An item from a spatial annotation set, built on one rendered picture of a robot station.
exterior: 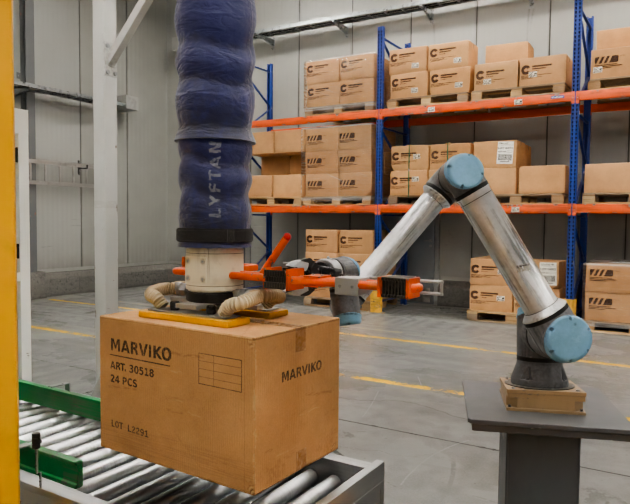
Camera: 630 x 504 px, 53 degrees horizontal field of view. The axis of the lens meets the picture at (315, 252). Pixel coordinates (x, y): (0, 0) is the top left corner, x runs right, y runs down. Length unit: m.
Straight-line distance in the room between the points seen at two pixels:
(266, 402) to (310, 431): 0.24
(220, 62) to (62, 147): 10.38
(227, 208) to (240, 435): 0.62
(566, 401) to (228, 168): 1.31
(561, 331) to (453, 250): 8.39
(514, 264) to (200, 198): 0.98
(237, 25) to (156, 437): 1.17
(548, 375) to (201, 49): 1.51
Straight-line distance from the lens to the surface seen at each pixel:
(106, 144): 4.79
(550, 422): 2.16
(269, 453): 1.70
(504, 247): 2.05
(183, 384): 1.77
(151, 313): 1.89
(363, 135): 9.60
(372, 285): 1.58
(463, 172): 2.03
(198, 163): 1.81
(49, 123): 12.03
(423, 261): 10.53
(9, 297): 1.91
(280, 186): 10.35
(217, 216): 1.79
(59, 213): 12.03
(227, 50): 1.85
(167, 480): 2.18
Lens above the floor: 1.38
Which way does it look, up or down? 3 degrees down
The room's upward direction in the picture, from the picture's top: 1 degrees clockwise
